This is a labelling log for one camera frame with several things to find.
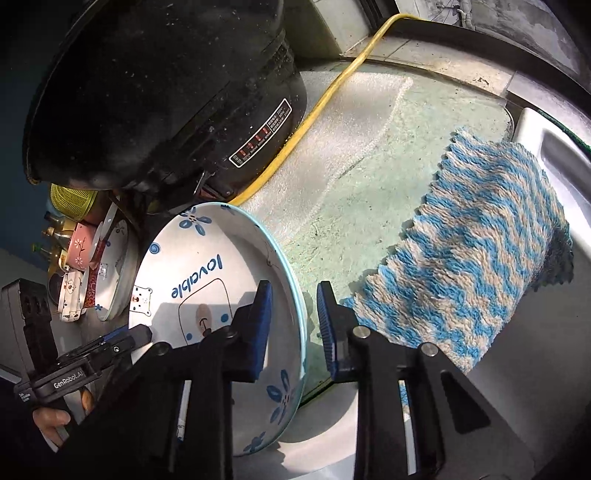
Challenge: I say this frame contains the blue beige striped cloth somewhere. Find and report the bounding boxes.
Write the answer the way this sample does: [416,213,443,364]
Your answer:
[341,127,574,374]

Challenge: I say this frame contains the plain white plate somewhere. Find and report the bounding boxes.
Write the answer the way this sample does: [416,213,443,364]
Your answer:
[89,203,120,266]

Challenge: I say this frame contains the person's left hand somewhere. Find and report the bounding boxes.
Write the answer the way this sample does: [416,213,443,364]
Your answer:
[32,387,95,449]

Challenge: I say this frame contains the white foam sheet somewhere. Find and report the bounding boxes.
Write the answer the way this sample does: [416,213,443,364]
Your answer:
[238,60,514,395]

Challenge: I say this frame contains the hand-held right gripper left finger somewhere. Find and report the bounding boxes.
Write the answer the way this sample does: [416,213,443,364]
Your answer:
[69,281,274,480]

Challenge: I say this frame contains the yellow plastic basket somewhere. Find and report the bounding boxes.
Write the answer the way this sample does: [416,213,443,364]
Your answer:
[50,184,100,219]

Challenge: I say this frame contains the yellow hose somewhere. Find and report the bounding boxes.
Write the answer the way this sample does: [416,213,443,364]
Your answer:
[230,13,419,206]

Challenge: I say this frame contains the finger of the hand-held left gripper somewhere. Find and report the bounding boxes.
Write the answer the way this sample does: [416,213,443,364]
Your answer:
[95,326,129,346]
[58,329,153,370]

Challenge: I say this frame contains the large bear print bowl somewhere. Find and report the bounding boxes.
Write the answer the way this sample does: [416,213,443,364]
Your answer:
[95,217,140,322]

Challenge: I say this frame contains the bear print plate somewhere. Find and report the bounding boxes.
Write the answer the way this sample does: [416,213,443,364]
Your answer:
[128,202,308,457]

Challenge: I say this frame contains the black electric cooker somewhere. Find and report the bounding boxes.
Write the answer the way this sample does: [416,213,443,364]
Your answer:
[22,0,309,217]

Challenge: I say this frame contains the small white bowl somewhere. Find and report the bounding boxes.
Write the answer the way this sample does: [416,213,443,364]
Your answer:
[57,270,89,324]

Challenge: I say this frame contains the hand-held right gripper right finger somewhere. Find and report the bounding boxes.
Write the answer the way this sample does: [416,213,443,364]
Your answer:
[316,281,546,480]

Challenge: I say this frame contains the pink floral bowl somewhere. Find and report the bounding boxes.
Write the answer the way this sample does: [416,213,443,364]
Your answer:
[68,224,101,272]

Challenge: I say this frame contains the oily glass bottle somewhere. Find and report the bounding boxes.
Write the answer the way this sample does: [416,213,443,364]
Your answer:
[42,211,70,261]

